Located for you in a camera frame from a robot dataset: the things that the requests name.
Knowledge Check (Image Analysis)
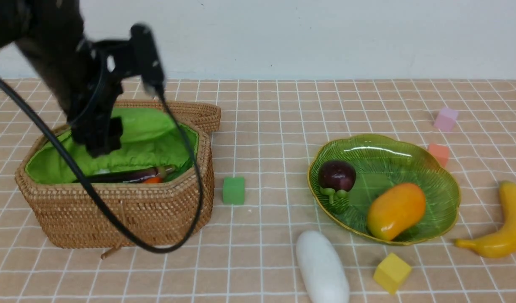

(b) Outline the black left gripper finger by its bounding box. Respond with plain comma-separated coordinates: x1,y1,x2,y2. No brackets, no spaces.
108,117,123,150

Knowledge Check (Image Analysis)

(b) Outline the yellow toy banana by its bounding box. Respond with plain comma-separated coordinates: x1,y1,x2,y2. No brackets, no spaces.
454,181,516,258

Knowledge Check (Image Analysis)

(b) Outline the woven wicker basket green lining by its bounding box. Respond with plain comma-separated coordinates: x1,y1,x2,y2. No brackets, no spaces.
15,101,221,249

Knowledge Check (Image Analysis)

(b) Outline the orange toy carrot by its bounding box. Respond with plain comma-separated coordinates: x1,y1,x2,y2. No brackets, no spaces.
142,176,163,184

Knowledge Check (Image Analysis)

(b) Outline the pink foam cube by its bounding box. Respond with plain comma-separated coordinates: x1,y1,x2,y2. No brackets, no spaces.
433,107,459,132

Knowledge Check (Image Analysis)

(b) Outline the black left camera cable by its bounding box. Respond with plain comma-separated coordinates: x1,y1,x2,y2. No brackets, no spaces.
0,69,204,254

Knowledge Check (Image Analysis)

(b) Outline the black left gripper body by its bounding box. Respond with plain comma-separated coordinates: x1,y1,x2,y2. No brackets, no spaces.
67,45,123,158

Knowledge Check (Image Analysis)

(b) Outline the green foam cube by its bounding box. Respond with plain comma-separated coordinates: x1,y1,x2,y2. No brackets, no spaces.
222,176,246,205

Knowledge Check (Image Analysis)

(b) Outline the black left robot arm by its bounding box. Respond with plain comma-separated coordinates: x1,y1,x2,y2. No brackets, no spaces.
0,0,123,157

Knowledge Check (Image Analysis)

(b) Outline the purple toy mangosteen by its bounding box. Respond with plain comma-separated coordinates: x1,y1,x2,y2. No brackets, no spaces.
318,160,356,205

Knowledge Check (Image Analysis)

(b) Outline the green glass leaf plate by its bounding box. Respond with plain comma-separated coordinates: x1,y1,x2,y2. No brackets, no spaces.
307,133,461,246

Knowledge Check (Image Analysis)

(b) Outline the orange foam cube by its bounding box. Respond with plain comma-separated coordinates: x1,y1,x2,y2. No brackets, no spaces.
427,144,450,167

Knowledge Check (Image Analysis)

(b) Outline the dark purple toy eggplant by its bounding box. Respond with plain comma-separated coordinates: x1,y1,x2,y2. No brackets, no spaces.
88,165,176,183

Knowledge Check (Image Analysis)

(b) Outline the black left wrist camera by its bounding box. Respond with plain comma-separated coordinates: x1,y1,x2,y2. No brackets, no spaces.
94,23,166,100

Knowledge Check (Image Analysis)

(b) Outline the white toy radish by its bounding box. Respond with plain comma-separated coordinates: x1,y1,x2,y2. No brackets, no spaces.
296,230,350,303

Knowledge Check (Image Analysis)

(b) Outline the yellow foam cube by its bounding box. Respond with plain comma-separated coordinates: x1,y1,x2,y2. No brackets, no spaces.
373,253,412,295

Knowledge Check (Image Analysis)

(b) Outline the orange yellow toy mango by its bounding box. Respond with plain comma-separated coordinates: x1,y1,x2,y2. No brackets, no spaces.
367,183,427,241

